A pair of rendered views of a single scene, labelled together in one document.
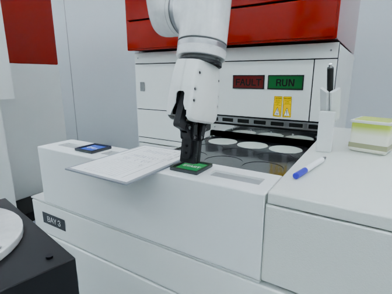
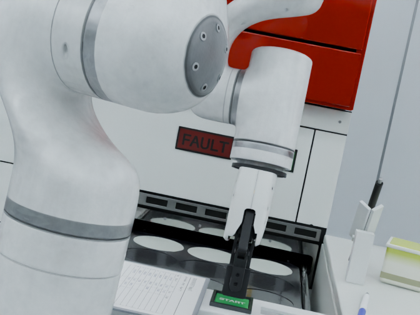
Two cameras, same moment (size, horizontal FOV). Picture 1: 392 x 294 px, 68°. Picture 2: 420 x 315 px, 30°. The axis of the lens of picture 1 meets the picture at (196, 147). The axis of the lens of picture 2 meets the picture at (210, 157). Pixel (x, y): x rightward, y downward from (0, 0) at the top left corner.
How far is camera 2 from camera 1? 67 cm
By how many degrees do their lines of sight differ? 27
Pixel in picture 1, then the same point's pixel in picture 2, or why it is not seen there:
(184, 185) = not seen: outside the picture
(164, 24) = (217, 110)
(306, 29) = (314, 87)
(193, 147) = (244, 277)
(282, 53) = not seen: hidden behind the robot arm
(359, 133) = (394, 262)
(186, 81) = (259, 199)
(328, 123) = (365, 248)
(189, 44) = (263, 152)
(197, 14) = (277, 119)
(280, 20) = not seen: hidden behind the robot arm
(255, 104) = (212, 182)
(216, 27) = (294, 137)
